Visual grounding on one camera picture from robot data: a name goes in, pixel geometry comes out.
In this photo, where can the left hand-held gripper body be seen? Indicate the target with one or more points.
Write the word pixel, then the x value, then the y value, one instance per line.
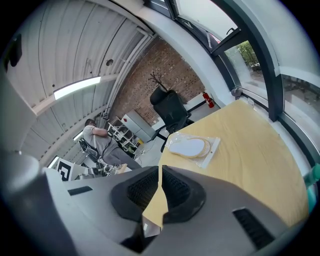
pixel 65 171

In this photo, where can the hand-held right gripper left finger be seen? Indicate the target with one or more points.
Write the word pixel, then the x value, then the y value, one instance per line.
pixel 140 192

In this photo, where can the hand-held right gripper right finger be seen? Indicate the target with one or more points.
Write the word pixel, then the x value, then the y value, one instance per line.
pixel 180 192

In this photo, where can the clear plastic bag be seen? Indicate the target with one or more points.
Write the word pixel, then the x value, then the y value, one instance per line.
pixel 212 152

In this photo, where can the long ceiling light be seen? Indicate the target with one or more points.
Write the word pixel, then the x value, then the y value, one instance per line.
pixel 52 162
pixel 75 87
pixel 78 135

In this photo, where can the black office chair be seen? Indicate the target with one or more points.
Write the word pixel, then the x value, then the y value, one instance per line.
pixel 87 150
pixel 170 107

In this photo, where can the small yellow object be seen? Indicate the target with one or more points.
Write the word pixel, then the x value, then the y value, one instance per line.
pixel 140 140

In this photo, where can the grey cabinet red sticker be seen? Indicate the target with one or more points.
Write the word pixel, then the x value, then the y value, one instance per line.
pixel 142 127

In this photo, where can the white open shelf unit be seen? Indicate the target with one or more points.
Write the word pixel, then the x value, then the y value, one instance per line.
pixel 120 130

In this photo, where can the red fire extinguisher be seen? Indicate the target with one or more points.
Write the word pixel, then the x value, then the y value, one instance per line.
pixel 208 101

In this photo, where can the dark branch coat stand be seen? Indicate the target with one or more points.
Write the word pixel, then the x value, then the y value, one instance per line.
pixel 157 82

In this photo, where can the round ceiling detector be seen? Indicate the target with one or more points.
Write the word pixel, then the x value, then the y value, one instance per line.
pixel 109 62

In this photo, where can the teal plastic container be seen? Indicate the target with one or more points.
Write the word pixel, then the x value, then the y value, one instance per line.
pixel 312 197

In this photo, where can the black window lever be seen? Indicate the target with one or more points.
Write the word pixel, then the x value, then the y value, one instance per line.
pixel 233 30

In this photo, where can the white wall socket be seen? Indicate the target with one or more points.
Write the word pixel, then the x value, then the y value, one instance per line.
pixel 250 102

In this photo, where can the black head-worn camera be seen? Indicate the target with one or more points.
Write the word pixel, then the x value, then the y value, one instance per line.
pixel 16 50

